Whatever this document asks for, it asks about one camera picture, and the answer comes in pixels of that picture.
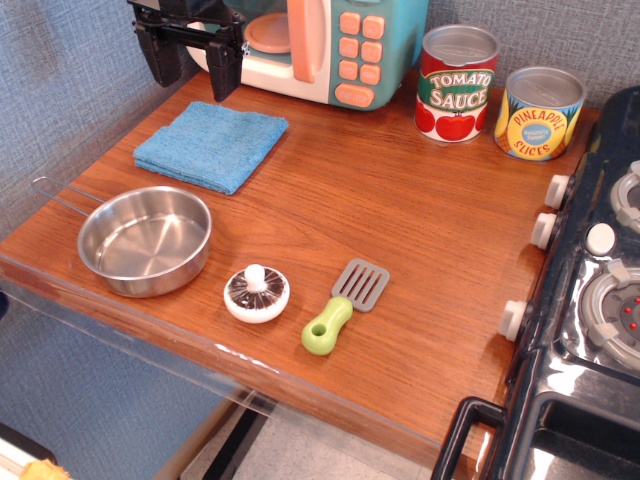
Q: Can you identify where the black toy stove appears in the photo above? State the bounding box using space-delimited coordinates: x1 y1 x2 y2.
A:
432 87 639 479

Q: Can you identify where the white stove knob upper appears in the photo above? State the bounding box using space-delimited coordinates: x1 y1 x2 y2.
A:
544 175 571 210

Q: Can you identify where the teal toy microwave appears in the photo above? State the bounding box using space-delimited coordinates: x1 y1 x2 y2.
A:
187 0 430 112

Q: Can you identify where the yellow object bottom corner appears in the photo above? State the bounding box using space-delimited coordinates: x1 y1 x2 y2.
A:
19 459 71 480

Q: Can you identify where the pineapple slices can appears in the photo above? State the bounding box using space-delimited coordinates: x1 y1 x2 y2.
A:
494 66 587 161

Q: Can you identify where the tomato sauce can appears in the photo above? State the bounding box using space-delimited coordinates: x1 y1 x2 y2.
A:
414 24 500 143

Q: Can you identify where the stainless steel pan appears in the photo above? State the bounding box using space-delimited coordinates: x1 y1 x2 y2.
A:
31 176 213 298

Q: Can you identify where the clear acrylic table guard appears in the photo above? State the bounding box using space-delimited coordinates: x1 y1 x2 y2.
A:
1 253 510 464

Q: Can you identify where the green grey toy spatula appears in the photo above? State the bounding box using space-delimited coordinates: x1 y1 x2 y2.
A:
301 258 390 356

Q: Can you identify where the blue folded cloth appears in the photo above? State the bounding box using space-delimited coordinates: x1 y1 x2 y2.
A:
133 102 288 195

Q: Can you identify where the white stove knob middle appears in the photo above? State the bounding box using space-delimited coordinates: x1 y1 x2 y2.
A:
530 213 557 250

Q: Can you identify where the white brown toy mushroom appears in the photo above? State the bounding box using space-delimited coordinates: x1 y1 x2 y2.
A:
223 264 291 324

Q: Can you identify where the white stove knob lower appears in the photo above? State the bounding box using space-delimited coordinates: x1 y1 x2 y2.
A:
498 300 527 342

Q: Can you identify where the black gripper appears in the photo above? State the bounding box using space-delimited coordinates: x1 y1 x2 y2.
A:
128 1 245 102

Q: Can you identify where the white stove knob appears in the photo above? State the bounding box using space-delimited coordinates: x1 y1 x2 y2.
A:
498 300 527 342
530 213 557 250
544 175 571 210

